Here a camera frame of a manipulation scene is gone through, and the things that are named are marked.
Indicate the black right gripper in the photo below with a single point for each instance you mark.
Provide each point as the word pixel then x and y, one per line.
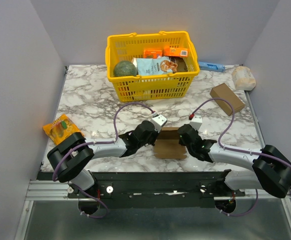
pixel 184 136

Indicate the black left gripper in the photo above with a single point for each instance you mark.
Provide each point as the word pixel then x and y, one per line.
pixel 156 134

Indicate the brown cardboard box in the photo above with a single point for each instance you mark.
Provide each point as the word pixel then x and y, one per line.
pixel 224 92
pixel 167 145

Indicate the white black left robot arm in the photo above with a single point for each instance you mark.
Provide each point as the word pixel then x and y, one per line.
pixel 69 158

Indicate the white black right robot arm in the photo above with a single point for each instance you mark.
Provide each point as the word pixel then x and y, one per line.
pixel 266 169

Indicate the folded brown cardboard box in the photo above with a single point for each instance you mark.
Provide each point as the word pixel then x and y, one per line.
pixel 224 92

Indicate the orange snack box left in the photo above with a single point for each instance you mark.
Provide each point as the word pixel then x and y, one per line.
pixel 152 53

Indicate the orange snack box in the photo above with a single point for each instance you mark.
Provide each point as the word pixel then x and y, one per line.
pixel 175 52
pixel 152 53

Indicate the orange snack box right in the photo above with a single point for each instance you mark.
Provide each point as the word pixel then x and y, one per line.
pixel 175 52

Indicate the yellow plastic shopping basket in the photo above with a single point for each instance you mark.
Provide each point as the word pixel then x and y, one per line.
pixel 140 88

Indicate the dark brown snack packet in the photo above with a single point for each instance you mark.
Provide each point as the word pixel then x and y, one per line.
pixel 180 67

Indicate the green round melon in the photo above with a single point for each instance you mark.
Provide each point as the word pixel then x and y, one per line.
pixel 125 68

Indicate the light blue snack bag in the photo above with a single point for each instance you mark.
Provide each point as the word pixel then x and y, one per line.
pixel 153 67

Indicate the blue tissue packet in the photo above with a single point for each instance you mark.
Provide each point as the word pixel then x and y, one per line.
pixel 213 67

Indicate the beige wrapped bread bag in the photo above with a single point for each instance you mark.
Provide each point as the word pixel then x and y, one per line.
pixel 243 79

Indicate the orange gummy candy bag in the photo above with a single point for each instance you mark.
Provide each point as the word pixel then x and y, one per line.
pixel 60 129

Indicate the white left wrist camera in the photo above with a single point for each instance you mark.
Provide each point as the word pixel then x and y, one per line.
pixel 159 121

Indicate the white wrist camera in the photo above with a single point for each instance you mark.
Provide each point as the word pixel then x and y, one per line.
pixel 196 121
pixel 159 121

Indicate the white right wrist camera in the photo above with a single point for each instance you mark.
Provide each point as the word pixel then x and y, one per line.
pixel 196 121

